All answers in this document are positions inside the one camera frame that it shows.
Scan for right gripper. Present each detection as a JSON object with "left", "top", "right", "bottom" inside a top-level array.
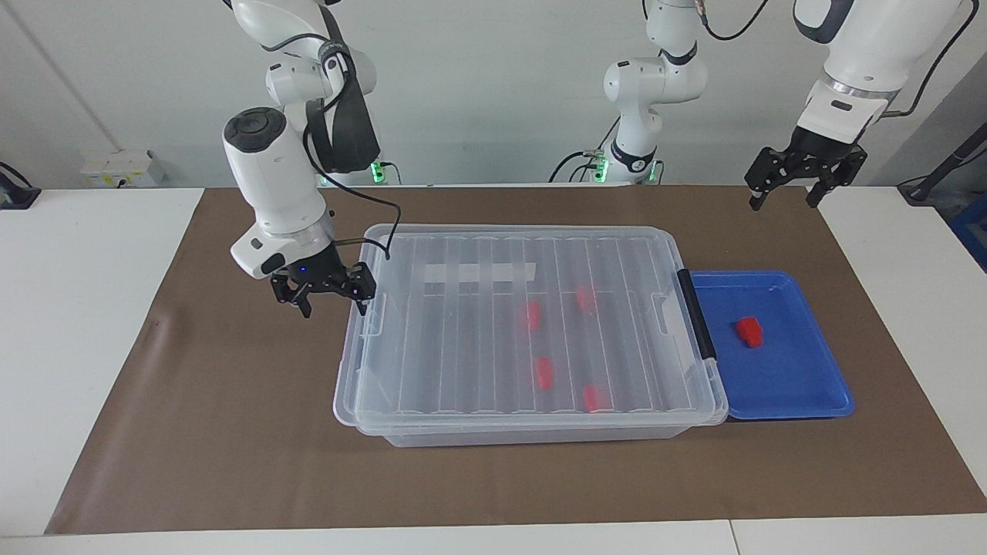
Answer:
[{"left": 270, "top": 244, "right": 378, "bottom": 319}]

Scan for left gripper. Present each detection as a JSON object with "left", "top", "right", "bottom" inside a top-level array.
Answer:
[{"left": 744, "top": 126, "right": 869, "bottom": 211}]

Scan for clear plastic storage box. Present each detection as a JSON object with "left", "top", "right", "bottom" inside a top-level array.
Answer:
[{"left": 356, "top": 409, "right": 726, "bottom": 449}]

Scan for black stand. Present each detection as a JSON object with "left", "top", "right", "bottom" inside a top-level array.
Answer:
[
  {"left": 898, "top": 122, "right": 987, "bottom": 204},
  {"left": 0, "top": 161, "right": 42, "bottom": 211}
]

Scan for clear plastic lidded bin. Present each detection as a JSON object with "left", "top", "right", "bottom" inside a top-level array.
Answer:
[{"left": 332, "top": 224, "right": 729, "bottom": 427}]

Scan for blue plastic tray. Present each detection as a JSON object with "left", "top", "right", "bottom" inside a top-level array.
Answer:
[{"left": 688, "top": 269, "right": 856, "bottom": 422}]

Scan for white power strip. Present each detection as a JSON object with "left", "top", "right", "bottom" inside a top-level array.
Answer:
[{"left": 80, "top": 150, "right": 167, "bottom": 188}]

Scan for black cable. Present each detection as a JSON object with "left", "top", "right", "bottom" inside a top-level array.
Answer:
[
  {"left": 696, "top": 0, "right": 773, "bottom": 42},
  {"left": 302, "top": 123, "right": 404, "bottom": 261},
  {"left": 548, "top": 149, "right": 618, "bottom": 184},
  {"left": 883, "top": 0, "right": 982, "bottom": 119}
]

